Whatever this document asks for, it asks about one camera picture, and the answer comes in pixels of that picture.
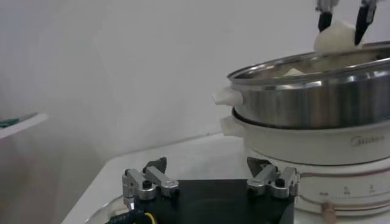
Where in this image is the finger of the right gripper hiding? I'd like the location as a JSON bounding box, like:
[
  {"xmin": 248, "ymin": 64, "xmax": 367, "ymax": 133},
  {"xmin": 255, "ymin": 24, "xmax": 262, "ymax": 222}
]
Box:
[
  {"xmin": 315, "ymin": 0, "xmax": 339, "ymax": 33},
  {"xmin": 354, "ymin": 0, "xmax": 378, "ymax": 46}
]

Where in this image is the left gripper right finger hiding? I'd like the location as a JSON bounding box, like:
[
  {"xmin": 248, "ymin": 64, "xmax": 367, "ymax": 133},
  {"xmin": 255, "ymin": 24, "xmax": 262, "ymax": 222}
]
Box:
[{"xmin": 246, "ymin": 156, "xmax": 301, "ymax": 199}]

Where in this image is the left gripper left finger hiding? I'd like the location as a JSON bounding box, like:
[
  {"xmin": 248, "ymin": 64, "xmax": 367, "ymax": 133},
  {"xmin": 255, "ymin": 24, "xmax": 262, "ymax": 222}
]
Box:
[{"xmin": 121, "ymin": 156, "xmax": 180, "ymax": 211}]

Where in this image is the white steamed baozi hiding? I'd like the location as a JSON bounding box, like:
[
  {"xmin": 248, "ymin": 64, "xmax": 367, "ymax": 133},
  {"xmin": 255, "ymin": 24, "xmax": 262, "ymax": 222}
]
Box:
[{"xmin": 313, "ymin": 19, "xmax": 365, "ymax": 54}]

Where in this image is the round glass lid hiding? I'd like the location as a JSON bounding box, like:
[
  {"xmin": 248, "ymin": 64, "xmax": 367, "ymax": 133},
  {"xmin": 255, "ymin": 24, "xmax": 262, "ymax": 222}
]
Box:
[{"xmin": 85, "ymin": 194, "xmax": 135, "ymax": 224}]

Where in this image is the steel steamer basket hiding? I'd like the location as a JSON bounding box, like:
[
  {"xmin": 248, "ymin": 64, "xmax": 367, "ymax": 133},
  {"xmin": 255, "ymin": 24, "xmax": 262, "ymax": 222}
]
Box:
[{"xmin": 212, "ymin": 41, "xmax": 390, "ymax": 130}]

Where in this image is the white electric cooker base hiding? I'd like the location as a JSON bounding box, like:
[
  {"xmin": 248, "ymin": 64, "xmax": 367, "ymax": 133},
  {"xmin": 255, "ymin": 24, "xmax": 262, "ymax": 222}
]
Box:
[{"xmin": 219, "ymin": 115, "xmax": 390, "ymax": 224}]

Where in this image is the white side table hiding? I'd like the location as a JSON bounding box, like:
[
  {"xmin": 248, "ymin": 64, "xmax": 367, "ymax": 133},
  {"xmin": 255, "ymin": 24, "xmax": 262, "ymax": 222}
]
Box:
[{"xmin": 0, "ymin": 112, "xmax": 49, "ymax": 140}]

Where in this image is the green handled knife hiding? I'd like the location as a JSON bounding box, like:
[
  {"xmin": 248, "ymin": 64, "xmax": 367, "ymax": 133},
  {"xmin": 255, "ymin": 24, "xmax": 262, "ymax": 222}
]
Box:
[{"xmin": 0, "ymin": 117, "xmax": 21, "ymax": 128}]

